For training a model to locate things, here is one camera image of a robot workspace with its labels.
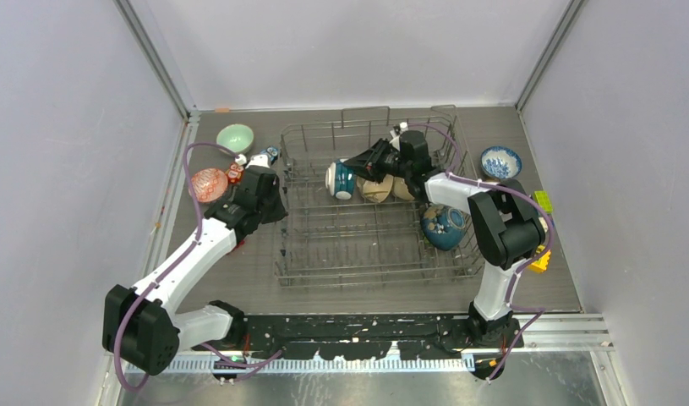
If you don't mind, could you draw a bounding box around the teal and white bowl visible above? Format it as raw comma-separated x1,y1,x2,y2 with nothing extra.
325,159,356,200

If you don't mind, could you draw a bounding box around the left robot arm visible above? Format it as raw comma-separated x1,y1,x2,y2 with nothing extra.
102,166,287,376

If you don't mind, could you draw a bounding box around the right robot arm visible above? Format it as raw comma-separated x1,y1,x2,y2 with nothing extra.
342,129,554,348

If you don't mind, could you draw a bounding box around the beige bowl upper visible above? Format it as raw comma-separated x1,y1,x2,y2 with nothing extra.
391,177,416,201

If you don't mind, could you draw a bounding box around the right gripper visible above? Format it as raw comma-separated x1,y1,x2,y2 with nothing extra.
343,136,412,184

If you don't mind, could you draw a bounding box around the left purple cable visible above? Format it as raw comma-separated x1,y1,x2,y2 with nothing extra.
112,141,283,392

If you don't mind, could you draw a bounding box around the yellow toy block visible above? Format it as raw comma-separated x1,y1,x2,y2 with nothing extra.
528,245,551,273

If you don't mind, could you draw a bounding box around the green blue toy car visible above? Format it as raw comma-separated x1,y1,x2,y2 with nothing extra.
533,190,554,233

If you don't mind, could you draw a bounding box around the pale green celadon bowl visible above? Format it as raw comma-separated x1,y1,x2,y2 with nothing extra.
216,123,254,155

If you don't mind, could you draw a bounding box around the beige bowl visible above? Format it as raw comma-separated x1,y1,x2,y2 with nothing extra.
391,177,416,201
357,175,394,204

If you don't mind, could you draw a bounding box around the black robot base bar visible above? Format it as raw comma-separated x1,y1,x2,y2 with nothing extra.
197,310,519,378

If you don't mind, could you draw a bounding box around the dark teal painted bowl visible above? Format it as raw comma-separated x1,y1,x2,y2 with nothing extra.
420,205,466,251

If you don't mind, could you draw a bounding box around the purple cable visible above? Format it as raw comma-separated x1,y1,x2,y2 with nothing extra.
405,122,554,382
112,141,283,392

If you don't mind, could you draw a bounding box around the red owl toy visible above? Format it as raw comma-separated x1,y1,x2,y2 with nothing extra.
225,162,244,184

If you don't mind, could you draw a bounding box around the blue floral white bowl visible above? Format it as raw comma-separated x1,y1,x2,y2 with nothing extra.
480,145,522,179

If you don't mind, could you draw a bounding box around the beige bowl lower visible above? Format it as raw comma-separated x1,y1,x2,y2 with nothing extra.
357,175,394,204

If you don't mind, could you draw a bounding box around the red toy block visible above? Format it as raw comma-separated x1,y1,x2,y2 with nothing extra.
232,240,245,251

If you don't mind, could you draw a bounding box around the grey wire dish rack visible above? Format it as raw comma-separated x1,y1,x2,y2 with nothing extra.
276,105,484,288

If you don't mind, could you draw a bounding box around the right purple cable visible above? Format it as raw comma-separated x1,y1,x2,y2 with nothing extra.
405,122,554,382

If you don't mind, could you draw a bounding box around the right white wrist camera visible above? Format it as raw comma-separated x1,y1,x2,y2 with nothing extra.
389,122,408,151

